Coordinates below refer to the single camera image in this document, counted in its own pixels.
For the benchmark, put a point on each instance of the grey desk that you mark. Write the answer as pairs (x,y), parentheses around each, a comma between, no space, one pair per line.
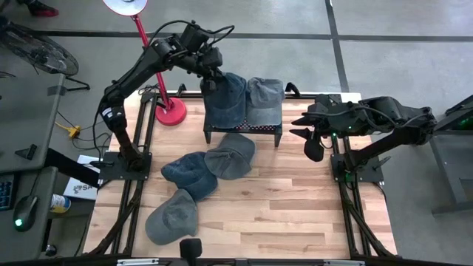
(35,244)
(26,118)

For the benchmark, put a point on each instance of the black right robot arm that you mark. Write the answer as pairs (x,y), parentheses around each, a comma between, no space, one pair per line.
(391,142)

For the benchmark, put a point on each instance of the yellow power plug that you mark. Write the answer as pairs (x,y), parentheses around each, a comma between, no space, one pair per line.
(74,131)

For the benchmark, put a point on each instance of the black mesh rack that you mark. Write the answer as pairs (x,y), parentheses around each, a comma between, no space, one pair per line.
(258,130)

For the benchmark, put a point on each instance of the white and yellow can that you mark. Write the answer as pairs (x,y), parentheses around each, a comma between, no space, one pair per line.
(59,203)

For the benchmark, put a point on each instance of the black computer mouse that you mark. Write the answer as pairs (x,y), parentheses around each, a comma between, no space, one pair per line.
(25,210)

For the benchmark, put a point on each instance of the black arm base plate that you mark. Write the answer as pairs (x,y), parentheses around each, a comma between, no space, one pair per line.
(369,173)
(111,171)

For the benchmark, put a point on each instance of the black backlit keyboard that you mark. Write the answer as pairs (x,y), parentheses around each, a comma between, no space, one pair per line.
(5,192)

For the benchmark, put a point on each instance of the white printed cardboard box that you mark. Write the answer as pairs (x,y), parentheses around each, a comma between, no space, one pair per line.
(79,188)

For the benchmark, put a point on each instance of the black beam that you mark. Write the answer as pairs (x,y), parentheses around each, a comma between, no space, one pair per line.
(70,166)

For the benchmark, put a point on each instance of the dark grey metal cart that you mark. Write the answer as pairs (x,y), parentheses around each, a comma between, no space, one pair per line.
(449,162)

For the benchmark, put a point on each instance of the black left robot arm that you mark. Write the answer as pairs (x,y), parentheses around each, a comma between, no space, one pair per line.
(125,79)

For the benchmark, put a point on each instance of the black corner bracket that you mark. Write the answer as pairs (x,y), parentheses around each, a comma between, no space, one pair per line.
(151,99)

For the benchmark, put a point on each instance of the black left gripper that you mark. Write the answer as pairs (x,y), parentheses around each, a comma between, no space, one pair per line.
(210,61)

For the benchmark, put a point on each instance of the small black knob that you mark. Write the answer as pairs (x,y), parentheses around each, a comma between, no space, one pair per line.
(51,250)

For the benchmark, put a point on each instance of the small black wedge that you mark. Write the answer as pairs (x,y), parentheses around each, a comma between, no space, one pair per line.
(27,152)

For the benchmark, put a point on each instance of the red desk lamp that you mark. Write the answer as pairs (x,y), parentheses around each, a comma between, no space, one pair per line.
(171,112)

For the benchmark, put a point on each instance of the person's shoe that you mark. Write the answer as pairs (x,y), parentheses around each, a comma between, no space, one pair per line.
(40,9)

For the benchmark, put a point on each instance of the dark blue baseball cap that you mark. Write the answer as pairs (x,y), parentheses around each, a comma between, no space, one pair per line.
(190,177)
(225,107)

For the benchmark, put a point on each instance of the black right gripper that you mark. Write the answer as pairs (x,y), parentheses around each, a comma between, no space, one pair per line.
(327,122)

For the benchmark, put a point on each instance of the black aluminium frame rail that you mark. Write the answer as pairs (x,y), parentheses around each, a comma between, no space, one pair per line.
(151,122)
(281,263)
(346,207)
(308,97)

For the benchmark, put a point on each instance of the small black camera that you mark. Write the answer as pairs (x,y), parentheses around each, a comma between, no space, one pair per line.
(241,262)

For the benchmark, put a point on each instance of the grey baseball cap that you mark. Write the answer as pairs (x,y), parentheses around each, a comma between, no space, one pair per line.
(264,107)
(231,159)
(170,221)

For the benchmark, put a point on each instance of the silver bracket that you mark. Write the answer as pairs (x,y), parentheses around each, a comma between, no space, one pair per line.
(343,262)
(136,261)

